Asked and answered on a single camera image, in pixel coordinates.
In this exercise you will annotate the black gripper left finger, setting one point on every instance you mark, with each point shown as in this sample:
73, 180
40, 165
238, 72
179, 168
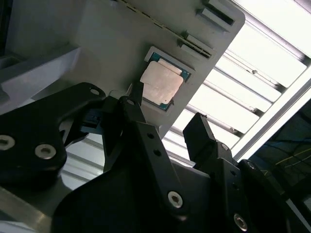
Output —
36, 126

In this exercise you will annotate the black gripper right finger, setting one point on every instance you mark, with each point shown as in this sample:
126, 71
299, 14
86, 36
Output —
230, 194

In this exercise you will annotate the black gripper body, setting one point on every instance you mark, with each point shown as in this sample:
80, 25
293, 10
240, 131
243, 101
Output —
109, 206

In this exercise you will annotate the silver topped CPU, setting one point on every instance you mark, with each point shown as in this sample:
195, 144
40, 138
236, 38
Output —
160, 82

